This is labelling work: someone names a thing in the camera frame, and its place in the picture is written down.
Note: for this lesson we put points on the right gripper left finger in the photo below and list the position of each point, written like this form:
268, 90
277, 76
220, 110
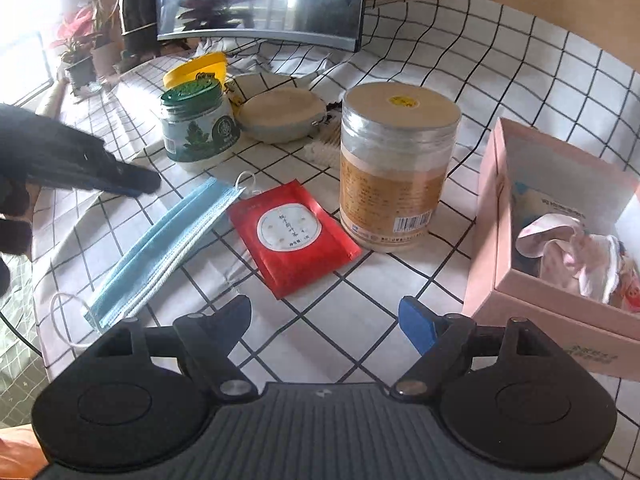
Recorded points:
207, 341

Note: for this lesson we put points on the green lid white jar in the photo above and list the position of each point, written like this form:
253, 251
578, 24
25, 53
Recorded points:
197, 121

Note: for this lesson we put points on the black flat screen monitor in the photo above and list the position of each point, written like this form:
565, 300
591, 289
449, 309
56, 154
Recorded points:
335, 24

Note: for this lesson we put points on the pink lace cloth item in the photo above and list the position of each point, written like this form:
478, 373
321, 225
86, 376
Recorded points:
593, 266

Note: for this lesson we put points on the tall clear canister beige lid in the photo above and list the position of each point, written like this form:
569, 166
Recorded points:
396, 145

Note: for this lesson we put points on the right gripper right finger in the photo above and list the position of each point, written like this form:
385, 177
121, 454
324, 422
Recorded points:
442, 342

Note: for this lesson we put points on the blue surgical face mask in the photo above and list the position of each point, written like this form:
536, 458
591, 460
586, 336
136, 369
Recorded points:
147, 265

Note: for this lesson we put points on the pink cardboard box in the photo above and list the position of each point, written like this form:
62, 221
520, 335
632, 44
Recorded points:
525, 174

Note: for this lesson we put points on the red sachet packet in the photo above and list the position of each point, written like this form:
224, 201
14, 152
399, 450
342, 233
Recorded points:
291, 238

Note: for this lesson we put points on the dark tall vase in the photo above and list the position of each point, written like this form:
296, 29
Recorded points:
138, 19

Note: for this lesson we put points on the round beige zip pouch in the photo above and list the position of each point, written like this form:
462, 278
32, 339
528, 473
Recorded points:
281, 115

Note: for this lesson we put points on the potted red flower plant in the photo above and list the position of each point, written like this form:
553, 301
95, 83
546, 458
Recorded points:
89, 51

